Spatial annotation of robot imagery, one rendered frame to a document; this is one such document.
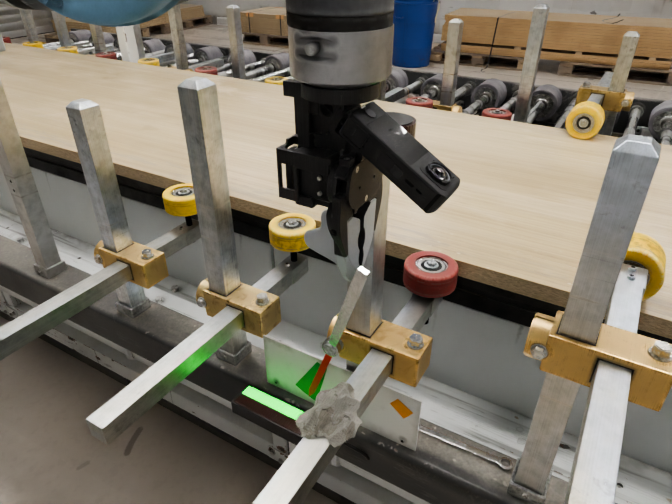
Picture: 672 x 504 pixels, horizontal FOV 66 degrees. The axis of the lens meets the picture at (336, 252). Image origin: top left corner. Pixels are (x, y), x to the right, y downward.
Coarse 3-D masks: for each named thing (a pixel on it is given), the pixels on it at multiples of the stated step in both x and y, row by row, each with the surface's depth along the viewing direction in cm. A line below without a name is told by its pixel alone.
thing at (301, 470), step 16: (416, 304) 75; (432, 304) 76; (400, 320) 72; (416, 320) 72; (368, 368) 64; (384, 368) 64; (352, 384) 62; (368, 384) 62; (368, 400) 62; (304, 448) 54; (320, 448) 54; (336, 448) 57; (288, 464) 52; (304, 464) 52; (320, 464) 54; (272, 480) 51; (288, 480) 51; (304, 480) 51; (272, 496) 49; (288, 496) 49; (304, 496) 52
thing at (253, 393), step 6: (246, 390) 82; (252, 390) 82; (258, 390) 82; (252, 396) 81; (258, 396) 81; (264, 396) 81; (270, 396) 81; (264, 402) 80; (270, 402) 80; (276, 402) 80; (282, 402) 80; (276, 408) 79; (282, 408) 79; (288, 408) 79; (294, 408) 79; (288, 414) 78; (294, 414) 78
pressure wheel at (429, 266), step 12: (420, 252) 79; (432, 252) 79; (408, 264) 76; (420, 264) 76; (432, 264) 75; (444, 264) 76; (456, 264) 76; (408, 276) 75; (420, 276) 73; (432, 276) 73; (444, 276) 73; (456, 276) 74; (408, 288) 76; (420, 288) 74; (432, 288) 73; (444, 288) 74
